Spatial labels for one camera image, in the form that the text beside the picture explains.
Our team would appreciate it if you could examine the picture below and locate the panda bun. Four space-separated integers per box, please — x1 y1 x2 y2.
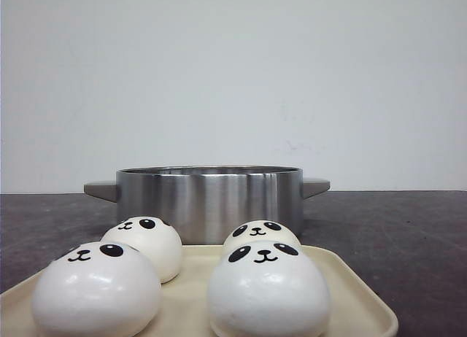
207 241 331 336
31 241 161 336
101 216 182 283
223 220 301 255

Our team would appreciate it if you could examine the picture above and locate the stainless steel steamer pot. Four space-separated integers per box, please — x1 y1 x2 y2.
84 166 331 244

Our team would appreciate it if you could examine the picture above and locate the cream rectangular plastic tray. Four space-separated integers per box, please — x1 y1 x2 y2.
1 245 398 336

